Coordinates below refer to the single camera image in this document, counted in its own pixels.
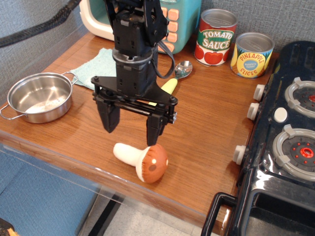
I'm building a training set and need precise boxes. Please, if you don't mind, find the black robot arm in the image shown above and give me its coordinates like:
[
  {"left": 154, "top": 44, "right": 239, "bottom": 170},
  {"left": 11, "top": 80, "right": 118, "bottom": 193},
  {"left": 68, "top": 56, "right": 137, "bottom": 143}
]
[{"left": 91, "top": 0, "right": 178, "bottom": 146}]

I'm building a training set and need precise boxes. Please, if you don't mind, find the tomato sauce can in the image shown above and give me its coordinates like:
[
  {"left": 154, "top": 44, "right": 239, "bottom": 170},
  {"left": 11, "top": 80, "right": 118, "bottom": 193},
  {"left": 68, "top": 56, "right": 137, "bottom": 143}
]
[{"left": 194, "top": 8, "right": 238, "bottom": 66}]

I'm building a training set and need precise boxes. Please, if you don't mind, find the plush mushroom rattle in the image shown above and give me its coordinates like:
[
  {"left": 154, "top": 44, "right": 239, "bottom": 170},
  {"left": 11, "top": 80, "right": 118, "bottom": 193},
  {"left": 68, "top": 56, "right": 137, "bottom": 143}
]
[{"left": 113, "top": 143, "right": 168, "bottom": 183}]

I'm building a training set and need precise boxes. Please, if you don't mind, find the spoon with yellow handle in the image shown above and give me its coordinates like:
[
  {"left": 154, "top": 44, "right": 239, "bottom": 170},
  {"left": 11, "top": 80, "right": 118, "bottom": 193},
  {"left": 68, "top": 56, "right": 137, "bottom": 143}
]
[{"left": 161, "top": 60, "right": 193, "bottom": 94}]

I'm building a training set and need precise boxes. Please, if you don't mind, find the pineapple slices can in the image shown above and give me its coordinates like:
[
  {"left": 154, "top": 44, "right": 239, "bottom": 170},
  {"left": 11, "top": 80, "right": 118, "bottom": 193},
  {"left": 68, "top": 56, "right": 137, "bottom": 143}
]
[{"left": 230, "top": 32, "right": 275, "bottom": 78}]

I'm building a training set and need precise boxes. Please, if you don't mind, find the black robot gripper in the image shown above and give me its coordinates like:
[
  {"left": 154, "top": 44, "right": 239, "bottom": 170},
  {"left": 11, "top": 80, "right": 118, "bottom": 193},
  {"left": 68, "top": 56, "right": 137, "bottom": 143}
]
[{"left": 91, "top": 55, "right": 178, "bottom": 146}]

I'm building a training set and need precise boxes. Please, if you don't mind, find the toy teal microwave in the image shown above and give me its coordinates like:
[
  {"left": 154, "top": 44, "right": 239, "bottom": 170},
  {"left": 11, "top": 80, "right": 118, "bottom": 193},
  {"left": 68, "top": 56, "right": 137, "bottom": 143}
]
[{"left": 79, "top": 0, "right": 202, "bottom": 54}]

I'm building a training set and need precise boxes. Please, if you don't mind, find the black toy stove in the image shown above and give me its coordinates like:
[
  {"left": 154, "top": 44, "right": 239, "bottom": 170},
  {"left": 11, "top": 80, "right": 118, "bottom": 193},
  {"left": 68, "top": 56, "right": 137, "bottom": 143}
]
[{"left": 201, "top": 41, "right": 315, "bottom": 236}]

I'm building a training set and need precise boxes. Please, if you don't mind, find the small steel pot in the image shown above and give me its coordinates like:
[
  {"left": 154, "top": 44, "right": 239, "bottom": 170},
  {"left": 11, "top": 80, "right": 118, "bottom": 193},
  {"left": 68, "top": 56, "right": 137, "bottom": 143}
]
[{"left": 0, "top": 72, "right": 78, "bottom": 123}]

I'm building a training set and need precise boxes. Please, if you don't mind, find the light blue cloth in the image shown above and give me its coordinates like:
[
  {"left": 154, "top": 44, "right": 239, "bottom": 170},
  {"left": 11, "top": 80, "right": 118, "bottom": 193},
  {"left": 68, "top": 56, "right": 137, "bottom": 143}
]
[{"left": 71, "top": 48, "right": 116, "bottom": 90}]

